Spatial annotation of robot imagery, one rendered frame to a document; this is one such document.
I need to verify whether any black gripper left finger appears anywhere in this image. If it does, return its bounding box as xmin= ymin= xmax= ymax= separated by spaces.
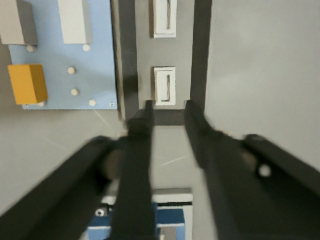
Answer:
xmin=0 ymin=100 xmax=162 ymax=240

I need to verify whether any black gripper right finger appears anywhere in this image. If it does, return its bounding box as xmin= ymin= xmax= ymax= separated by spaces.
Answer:
xmin=181 ymin=100 xmax=320 ymax=240

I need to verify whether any yellow-orange block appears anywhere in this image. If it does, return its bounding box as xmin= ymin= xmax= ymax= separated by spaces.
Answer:
xmin=8 ymin=64 xmax=48 ymax=104

